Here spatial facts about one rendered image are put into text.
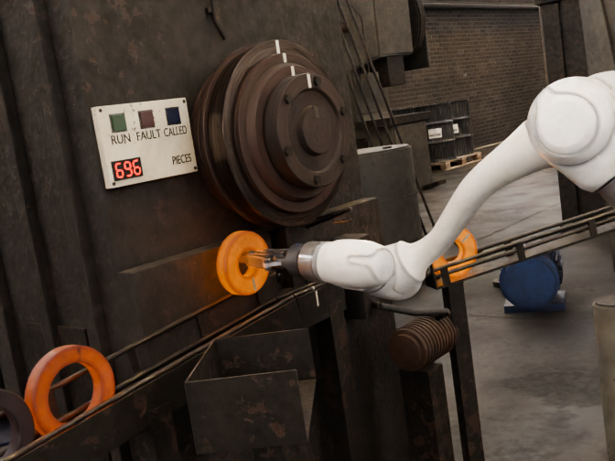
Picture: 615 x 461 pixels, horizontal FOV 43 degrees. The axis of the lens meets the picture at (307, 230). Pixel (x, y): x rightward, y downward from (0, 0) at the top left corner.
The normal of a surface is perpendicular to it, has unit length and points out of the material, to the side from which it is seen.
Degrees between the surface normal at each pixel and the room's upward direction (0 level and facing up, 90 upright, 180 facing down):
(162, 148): 90
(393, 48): 92
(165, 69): 90
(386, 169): 90
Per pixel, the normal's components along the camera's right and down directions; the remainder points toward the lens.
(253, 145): -0.22, 0.24
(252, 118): -0.24, -0.11
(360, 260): -0.46, -0.24
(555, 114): -0.49, 0.11
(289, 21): 0.76, -0.02
